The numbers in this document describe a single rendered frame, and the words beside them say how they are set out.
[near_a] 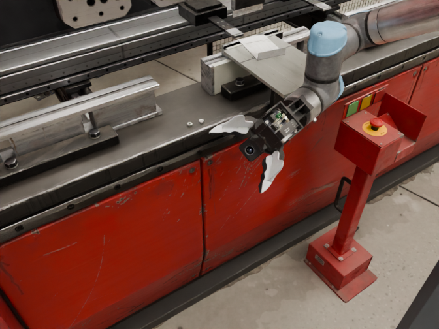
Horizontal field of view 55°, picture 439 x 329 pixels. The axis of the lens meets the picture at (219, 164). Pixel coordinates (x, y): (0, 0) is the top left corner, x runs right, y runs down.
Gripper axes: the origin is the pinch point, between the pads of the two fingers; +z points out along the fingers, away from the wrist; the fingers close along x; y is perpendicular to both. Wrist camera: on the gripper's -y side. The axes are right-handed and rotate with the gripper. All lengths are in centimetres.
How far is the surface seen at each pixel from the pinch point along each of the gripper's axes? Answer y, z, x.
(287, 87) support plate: -5.8, -32.1, -6.3
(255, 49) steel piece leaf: -14.7, -41.9, -21.2
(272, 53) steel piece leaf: -10.8, -41.8, -16.6
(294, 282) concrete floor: -87, -47, 52
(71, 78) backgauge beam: -44, -8, -52
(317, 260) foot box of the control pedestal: -79, -58, 51
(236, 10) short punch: -9, -41, -32
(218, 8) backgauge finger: -25, -53, -42
